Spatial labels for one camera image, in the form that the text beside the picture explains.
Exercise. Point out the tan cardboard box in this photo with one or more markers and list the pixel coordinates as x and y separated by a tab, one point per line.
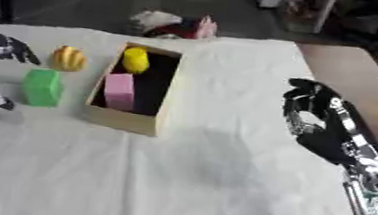
134	88

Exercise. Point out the green hexagonal block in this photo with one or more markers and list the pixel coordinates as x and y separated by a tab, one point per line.
42	87

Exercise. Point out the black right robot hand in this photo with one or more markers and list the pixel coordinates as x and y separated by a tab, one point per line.
329	134

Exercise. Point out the pile of toys and cloth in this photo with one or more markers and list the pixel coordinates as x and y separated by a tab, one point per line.
175	26

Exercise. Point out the yellow toy lemon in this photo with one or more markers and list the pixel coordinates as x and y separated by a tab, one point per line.
135	59

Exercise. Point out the pink rectangular block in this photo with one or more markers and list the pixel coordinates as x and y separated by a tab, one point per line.
119	91

